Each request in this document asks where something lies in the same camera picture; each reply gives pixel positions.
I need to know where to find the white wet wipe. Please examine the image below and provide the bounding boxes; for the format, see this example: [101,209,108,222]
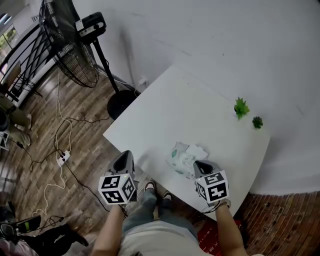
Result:
[179,151,196,168]

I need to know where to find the red box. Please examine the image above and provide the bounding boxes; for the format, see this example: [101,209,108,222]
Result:
[196,219,243,254]

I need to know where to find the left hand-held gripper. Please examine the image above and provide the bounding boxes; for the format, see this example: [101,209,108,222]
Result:
[97,149,139,206]

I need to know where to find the black standing floor fan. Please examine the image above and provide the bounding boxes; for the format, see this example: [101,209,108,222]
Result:
[38,0,141,121]

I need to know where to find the light green potted plant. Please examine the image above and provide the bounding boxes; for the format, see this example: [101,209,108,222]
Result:
[233,97,251,121]

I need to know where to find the white cable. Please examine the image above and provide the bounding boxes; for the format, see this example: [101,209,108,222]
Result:
[31,68,73,216]

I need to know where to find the person's right forearm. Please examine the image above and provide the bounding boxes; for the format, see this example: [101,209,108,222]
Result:
[214,199,251,256]

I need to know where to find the person's light shirt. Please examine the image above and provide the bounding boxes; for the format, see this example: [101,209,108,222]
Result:
[117,226,210,256]

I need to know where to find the person's left forearm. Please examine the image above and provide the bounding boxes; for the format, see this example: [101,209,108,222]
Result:
[90,203,129,256]

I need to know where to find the white power strip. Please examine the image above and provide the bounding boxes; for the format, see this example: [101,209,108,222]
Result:
[56,150,72,168]

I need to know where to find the black cable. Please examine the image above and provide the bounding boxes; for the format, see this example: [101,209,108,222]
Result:
[8,116,113,213]

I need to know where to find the black bag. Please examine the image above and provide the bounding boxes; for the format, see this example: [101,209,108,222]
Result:
[18,223,90,256]

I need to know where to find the person's blue jeans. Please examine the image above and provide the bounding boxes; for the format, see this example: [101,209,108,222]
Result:
[121,189,199,240]

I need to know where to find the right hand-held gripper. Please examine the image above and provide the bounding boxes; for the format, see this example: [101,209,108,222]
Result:
[192,159,230,208]

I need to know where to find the dark green potted plant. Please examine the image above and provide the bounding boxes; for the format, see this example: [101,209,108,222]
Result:
[251,116,264,130]

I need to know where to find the white green wet wipe pack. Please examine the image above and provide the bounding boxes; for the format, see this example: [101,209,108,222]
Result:
[165,141,210,180]

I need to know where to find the black device with green stripe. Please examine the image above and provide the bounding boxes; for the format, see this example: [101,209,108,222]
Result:
[15,214,42,234]

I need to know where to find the person's left shoe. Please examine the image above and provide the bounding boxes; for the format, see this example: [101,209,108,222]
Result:
[144,180,157,193]

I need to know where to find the black metal railing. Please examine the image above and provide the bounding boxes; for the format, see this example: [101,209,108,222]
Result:
[0,23,57,102]

